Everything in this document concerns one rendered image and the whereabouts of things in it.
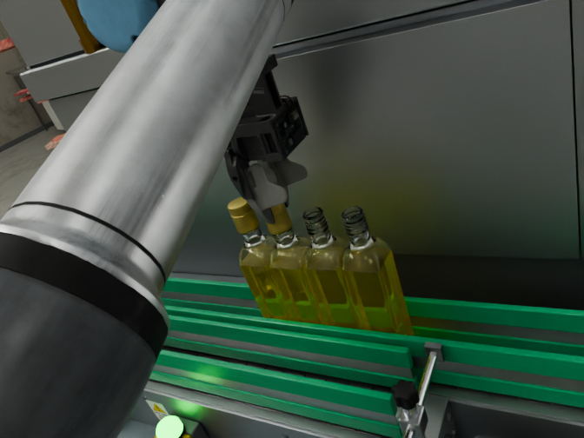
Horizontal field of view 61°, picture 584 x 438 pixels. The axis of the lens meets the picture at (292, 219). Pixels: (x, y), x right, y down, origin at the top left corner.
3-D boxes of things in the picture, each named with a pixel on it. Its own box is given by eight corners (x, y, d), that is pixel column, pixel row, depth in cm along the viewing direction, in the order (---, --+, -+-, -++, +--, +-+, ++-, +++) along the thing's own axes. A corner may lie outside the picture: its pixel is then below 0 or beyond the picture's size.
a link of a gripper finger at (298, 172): (315, 207, 67) (288, 152, 62) (278, 207, 71) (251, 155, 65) (322, 191, 69) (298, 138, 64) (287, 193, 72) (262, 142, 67)
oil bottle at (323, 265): (381, 337, 79) (348, 228, 69) (371, 364, 75) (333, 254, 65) (349, 334, 82) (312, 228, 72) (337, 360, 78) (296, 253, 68)
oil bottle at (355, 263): (418, 342, 76) (388, 229, 65) (408, 371, 72) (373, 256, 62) (383, 337, 79) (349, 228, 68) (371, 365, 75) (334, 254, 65)
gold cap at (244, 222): (237, 236, 72) (226, 211, 70) (237, 225, 75) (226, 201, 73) (260, 228, 72) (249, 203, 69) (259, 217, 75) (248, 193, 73)
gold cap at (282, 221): (296, 220, 70) (287, 194, 68) (285, 235, 68) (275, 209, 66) (276, 220, 72) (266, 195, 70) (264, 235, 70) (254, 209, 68)
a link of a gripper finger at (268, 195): (290, 234, 62) (272, 165, 59) (253, 233, 66) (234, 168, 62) (302, 222, 65) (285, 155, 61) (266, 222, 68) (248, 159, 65)
